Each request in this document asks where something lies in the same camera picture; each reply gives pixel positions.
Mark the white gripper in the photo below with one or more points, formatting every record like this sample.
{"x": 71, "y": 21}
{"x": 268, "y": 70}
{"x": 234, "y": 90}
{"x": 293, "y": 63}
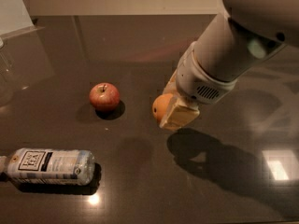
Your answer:
{"x": 195, "y": 82}

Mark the orange fruit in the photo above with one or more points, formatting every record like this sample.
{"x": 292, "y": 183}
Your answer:
{"x": 160, "y": 105}

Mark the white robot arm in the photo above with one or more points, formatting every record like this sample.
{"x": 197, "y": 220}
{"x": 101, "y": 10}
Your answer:
{"x": 243, "y": 33}

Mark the red apple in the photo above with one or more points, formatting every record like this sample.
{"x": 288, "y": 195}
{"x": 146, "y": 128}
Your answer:
{"x": 104, "y": 97}

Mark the plastic water bottle with label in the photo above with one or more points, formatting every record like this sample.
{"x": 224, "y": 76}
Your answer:
{"x": 49, "y": 166}

